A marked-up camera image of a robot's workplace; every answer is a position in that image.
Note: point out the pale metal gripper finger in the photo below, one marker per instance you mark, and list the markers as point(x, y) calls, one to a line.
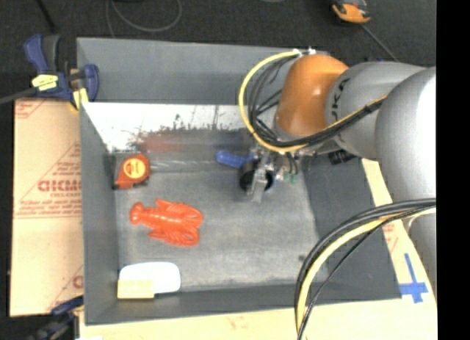
point(259, 188)

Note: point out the grey metal bin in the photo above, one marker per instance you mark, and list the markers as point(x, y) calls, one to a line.
point(235, 228)

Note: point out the red toy lobster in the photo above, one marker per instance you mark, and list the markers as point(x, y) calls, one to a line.
point(169, 221)

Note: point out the orange tape measure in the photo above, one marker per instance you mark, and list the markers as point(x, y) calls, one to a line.
point(134, 170)

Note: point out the white rounded block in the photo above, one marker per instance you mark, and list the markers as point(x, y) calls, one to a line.
point(158, 274)

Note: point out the pale yellow flat block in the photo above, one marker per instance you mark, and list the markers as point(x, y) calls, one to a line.
point(135, 289)

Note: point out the brown cardboard board red print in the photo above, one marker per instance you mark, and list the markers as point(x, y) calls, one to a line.
point(44, 221)

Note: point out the black cylinder on white bracket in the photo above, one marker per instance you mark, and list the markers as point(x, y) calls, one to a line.
point(338, 157)

